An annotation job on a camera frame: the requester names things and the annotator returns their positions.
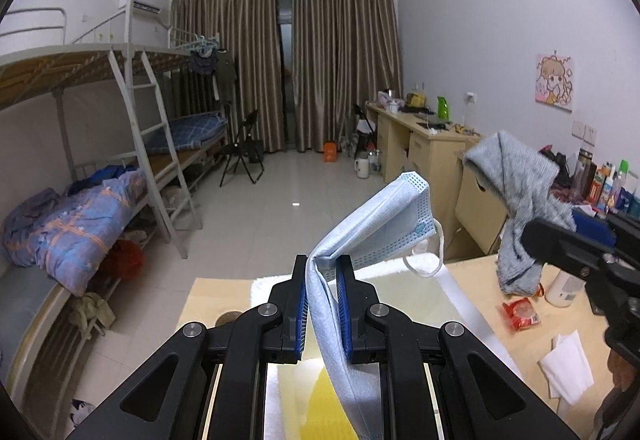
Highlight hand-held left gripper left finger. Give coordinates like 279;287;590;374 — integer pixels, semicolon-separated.
65;254;308;440

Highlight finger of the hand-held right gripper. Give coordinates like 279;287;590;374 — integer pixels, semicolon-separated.
574;211;617;251
520;218;619;279

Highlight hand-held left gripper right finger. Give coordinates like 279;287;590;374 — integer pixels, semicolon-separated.
336;254;581;440

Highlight grey sock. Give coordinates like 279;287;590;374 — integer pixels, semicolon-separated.
463;131;577;297

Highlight white tissue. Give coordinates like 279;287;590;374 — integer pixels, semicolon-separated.
539;331;595;405

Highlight yellow foam fruit net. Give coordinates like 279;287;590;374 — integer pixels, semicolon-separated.
280;365;353;440

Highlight blue face mask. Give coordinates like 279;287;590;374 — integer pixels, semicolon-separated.
306;171;446;440

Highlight white foam box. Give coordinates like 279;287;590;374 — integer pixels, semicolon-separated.
249;250;525;440

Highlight person's right hand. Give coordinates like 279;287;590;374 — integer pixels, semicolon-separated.
607;352;640;393

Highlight row of toiletry bottles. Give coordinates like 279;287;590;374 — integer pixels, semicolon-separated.
595;160;640;220

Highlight white lotion pump bottle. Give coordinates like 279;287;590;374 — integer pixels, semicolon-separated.
545;265;586;307

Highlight dark tumbler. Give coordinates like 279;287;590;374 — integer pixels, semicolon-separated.
584;163;599;206

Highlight steel thermos flask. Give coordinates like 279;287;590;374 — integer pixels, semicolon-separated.
575;148;593;191

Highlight black bag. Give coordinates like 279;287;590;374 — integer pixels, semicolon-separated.
540;145;573;188

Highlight wooden desk with drawers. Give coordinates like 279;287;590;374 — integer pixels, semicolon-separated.
365;101;483;221

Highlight black folding chair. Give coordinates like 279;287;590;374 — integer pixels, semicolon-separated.
220;110;266;185

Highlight red bag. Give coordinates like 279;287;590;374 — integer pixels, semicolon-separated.
106;239;145;282

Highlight metal bunk bed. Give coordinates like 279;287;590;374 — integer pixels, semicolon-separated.
166;26;236;181
0;7;203;411

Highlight black folding stand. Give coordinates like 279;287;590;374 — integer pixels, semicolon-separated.
350;104;378;156

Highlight beige cloth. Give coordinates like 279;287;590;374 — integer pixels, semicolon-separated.
70;292;116;336

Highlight white metal ladder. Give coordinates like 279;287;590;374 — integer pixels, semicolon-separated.
109;49;203;260

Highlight dark blue checked bedding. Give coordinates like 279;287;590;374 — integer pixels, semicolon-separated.
142;114;228;155

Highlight blue patterned quilt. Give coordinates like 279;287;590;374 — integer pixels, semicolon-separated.
2;170;151;297

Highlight brown curtain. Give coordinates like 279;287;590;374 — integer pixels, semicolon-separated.
291;0;403;153
170;0;278;156

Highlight dark hanging clothes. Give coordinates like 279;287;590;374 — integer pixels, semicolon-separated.
187;47;237;102

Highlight wall switch plate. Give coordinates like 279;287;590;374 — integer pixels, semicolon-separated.
572;120;598;143

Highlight cartoon wall poster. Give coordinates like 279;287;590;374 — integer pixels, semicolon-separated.
535;52;576;113

